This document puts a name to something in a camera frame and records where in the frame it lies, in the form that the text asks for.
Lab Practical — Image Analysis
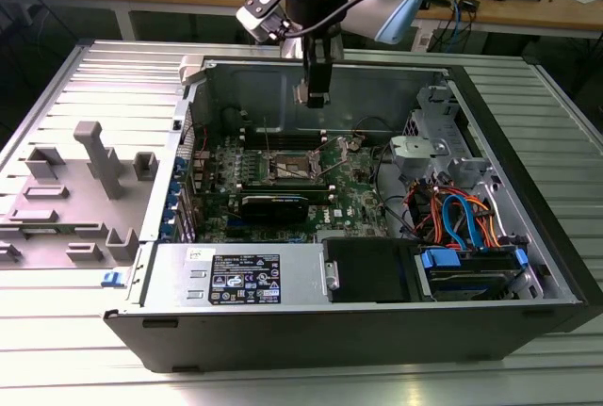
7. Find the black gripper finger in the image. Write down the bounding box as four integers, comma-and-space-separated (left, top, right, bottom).
303, 37, 334, 110

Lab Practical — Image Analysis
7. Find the metal socket cover frame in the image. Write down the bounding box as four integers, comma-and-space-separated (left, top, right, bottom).
310, 135, 353, 177

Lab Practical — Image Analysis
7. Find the CPU socket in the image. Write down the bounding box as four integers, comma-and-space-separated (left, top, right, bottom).
269, 146, 327, 184

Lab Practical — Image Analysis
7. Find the black drive bay cover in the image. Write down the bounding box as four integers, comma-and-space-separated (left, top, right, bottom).
322, 238, 420, 304

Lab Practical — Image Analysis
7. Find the green motherboard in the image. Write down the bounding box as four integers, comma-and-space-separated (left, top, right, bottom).
192, 130, 411, 245

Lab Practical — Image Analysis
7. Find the silver metal disk cage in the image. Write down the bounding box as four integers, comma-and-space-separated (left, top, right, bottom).
388, 85, 500, 190

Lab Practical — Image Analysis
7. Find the black graphics card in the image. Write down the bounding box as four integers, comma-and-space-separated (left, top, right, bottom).
238, 193, 311, 227

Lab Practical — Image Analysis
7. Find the blue expansion card retainer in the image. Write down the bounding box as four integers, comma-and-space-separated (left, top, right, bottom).
158, 155, 189, 243

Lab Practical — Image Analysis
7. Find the silver metal latch plate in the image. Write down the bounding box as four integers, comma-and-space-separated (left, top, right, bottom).
319, 259, 340, 290

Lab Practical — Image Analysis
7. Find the silver power supply unit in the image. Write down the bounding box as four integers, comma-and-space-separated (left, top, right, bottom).
140, 240, 331, 308

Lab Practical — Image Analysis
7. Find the hard disk in blue carrier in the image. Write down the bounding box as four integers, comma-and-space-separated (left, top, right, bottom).
414, 245, 529, 303

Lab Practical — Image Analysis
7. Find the grey plastic parts rack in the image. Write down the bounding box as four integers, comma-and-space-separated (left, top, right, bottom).
0, 121, 159, 271

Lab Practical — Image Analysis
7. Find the black open PC case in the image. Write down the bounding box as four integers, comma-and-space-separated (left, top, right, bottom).
102, 55, 603, 374

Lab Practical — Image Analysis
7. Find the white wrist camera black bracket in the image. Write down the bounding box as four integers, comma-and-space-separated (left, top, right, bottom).
235, 0, 292, 44

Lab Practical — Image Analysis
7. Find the black wire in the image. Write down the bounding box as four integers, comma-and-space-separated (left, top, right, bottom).
373, 144, 420, 242

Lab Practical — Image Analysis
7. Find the orange red wire bundle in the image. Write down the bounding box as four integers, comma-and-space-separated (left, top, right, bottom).
404, 179, 514, 250

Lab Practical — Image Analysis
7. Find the blue flat data wire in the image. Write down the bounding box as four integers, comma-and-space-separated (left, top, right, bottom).
442, 193, 486, 252

